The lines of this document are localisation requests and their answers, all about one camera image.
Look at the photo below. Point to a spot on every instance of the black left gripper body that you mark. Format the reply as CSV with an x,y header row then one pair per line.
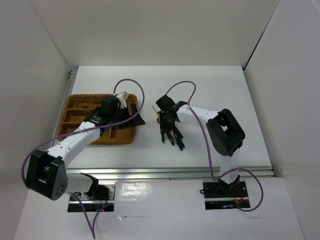
x,y
121,115

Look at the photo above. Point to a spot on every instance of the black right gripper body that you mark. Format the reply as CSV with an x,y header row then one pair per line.
x,y
166,124

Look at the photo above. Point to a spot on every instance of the gold spoon green handle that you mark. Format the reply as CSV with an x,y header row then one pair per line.
x,y
179,142
178,133
171,137

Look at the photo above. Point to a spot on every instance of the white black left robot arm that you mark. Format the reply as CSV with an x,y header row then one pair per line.
x,y
47,170

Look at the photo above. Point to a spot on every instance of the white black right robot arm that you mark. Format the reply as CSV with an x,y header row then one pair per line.
x,y
225,133

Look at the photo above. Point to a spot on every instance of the wicker cutlery tray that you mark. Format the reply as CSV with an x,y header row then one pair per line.
x,y
79,106

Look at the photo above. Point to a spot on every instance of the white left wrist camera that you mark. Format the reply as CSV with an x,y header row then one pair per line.
x,y
122,96

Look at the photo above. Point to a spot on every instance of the aluminium frame rail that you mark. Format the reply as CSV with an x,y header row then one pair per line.
x,y
145,174

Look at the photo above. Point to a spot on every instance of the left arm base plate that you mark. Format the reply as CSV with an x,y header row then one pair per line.
x,y
102,200

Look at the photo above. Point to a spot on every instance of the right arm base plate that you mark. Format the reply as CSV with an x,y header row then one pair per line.
x,y
216,199

